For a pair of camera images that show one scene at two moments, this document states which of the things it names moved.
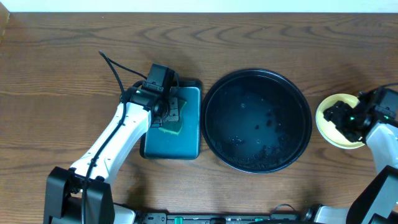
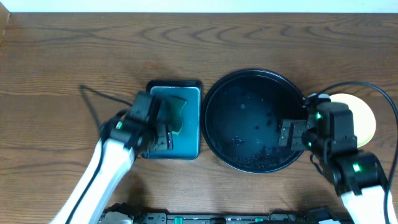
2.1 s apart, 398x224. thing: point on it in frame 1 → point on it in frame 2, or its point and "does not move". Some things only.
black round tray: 256,121 does not move
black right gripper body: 345,120 → 304,137
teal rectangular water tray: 157,144 does not move
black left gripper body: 173,109 → 162,137
